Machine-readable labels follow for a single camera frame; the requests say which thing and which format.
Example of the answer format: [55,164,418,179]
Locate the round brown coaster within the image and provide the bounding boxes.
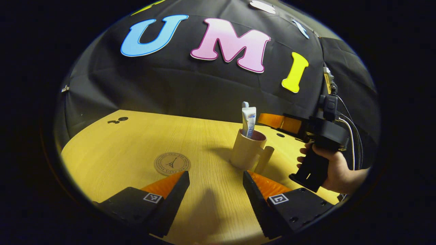
[154,152,191,176]

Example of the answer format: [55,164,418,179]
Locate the black backdrop cloth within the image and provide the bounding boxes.
[54,0,380,160]

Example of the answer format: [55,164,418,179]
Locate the white toothpaste tube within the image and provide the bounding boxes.
[242,107,257,138]

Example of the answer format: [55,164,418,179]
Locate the black cable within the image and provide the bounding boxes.
[337,95,363,169]

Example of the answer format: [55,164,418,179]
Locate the wooden desktop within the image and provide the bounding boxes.
[61,110,341,245]

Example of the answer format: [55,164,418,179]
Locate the beige cup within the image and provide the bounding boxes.
[230,129,275,174]

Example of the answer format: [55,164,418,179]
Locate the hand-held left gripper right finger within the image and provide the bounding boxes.
[243,171,334,240]

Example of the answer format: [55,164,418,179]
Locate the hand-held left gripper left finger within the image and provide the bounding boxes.
[94,171,190,238]

